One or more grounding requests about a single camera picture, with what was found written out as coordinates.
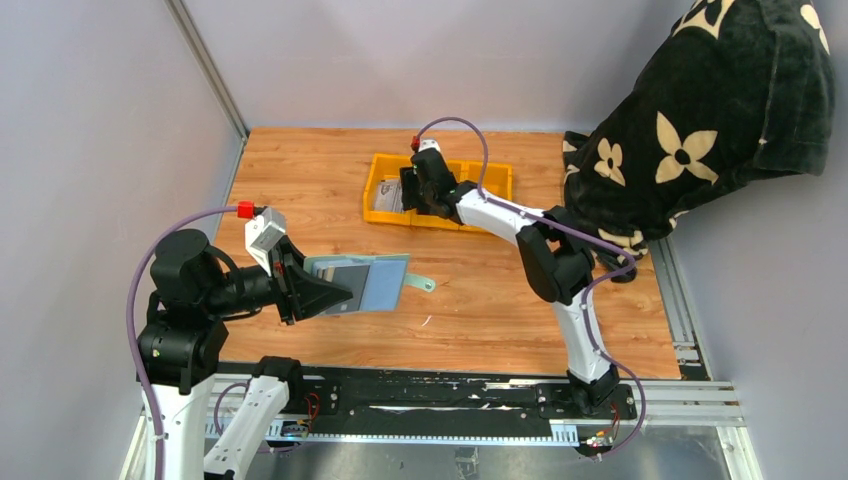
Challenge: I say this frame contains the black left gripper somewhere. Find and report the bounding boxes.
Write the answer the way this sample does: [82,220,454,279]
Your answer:
[204,232,354,321]

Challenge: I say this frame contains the black credit card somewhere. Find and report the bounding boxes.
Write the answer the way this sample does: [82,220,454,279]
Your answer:
[324,264,370,315]

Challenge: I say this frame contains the mint green leather card holder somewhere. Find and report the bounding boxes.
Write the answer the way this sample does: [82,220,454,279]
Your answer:
[304,254,437,316]

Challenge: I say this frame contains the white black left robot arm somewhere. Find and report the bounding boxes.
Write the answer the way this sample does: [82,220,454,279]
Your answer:
[137,229,352,479]

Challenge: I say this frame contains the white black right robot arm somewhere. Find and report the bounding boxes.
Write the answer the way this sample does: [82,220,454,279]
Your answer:
[400,141,627,418]

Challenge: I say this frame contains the silver cards in bin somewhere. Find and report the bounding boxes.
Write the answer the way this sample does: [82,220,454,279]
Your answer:
[372,178,404,214]

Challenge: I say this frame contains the yellow left plastic bin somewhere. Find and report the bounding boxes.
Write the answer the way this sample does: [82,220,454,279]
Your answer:
[362,153,413,226]

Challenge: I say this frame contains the yellow middle plastic bin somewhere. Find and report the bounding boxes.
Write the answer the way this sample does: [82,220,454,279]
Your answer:
[410,160,466,231]

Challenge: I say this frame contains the black floral blanket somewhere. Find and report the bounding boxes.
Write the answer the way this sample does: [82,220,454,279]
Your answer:
[562,1,836,283]

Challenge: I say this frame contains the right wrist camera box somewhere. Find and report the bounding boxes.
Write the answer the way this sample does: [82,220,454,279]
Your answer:
[410,136,441,153]

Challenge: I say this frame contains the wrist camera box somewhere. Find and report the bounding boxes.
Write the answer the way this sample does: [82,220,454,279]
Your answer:
[244,207,287,276]
[410,136,441,153]

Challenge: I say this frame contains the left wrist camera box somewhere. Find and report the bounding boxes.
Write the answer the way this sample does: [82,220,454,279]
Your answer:
[244,207,287,276]

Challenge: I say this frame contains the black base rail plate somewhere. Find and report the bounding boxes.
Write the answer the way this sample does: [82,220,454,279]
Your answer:
[269,366,647,451]

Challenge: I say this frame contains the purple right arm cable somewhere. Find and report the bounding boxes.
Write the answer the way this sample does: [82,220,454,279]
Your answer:
[417,117,647,458]

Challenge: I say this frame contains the aluminium frame post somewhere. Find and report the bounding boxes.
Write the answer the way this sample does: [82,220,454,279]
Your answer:
[164,0,250,144]

